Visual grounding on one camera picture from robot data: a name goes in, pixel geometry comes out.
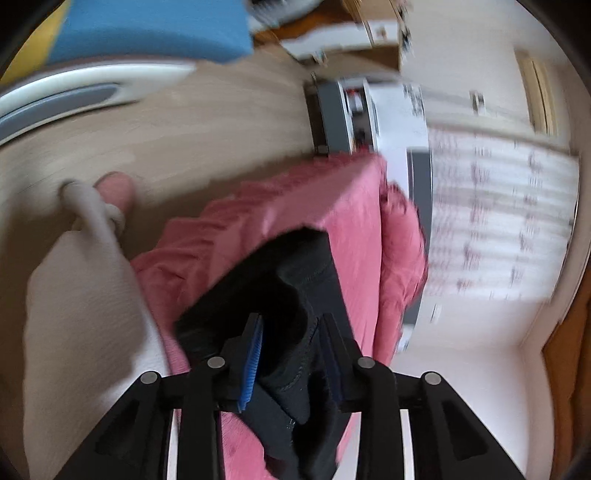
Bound wooden shelf unit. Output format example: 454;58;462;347
341;0;413;71

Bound pink duvet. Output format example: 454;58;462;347
373;181;428;366

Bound yellow mat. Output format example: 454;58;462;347
0;0;71;85

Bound person's bare foot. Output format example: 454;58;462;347
93;171;138;217

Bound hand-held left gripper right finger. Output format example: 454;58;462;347
321;314;527;480

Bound wooden door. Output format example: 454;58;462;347
539;286;591;468

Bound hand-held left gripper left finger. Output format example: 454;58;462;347
55;313;266;480

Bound grey white nightstand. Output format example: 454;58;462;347
304;76;428;158

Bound white grey curved chair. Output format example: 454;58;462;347
0;62;197;140

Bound blue mat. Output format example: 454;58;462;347
46;0;254;65

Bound bed with pink sheet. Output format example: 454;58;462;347
131;151;389;480

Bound person's leg in beige trousers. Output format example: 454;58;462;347
22;181;172;464

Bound patterned white curtain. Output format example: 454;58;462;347
425;124;581;304

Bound black pants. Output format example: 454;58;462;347
175;226;356;480

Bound grey bed headboard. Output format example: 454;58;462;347
401;147;435;354

